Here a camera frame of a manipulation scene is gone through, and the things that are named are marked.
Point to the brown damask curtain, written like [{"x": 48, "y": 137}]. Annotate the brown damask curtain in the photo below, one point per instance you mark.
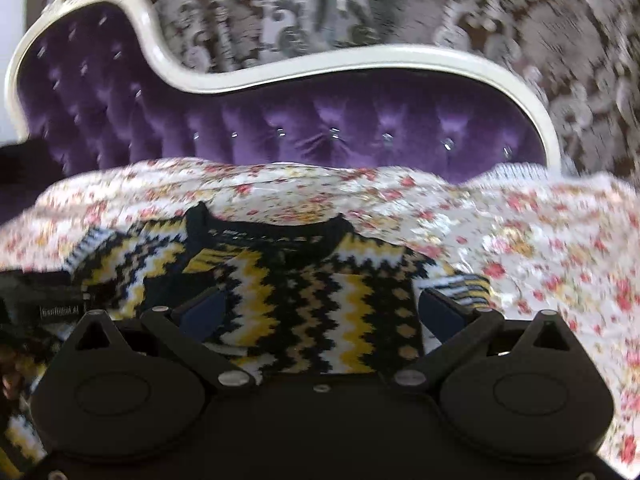
[{"x": 580, "y": 57}]

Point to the purple velvet side cushion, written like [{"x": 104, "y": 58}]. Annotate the purple velvet side cushion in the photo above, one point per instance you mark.
[{"x": 26, "y": 170}]

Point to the yellow navy patterned knit sweater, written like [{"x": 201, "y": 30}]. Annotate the yellow navy patterned knit sweater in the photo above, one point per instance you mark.
[{"x": 319, "y": 298}]

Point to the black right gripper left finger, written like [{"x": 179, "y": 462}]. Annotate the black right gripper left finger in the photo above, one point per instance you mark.
[{"x": 101, "y": 396}]

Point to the purple tufted white-framed headboard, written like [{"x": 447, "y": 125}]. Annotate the purple tufted white-framed headboard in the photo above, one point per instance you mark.
[{"x": 96, "y": 84}]

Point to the floral bedspread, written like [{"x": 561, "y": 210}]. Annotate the floral bedspread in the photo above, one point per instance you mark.
[{"x": 545, "y": 242}]

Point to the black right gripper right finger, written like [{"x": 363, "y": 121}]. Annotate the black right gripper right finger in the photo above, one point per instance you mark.
[{"x": 522, "y": 387}]

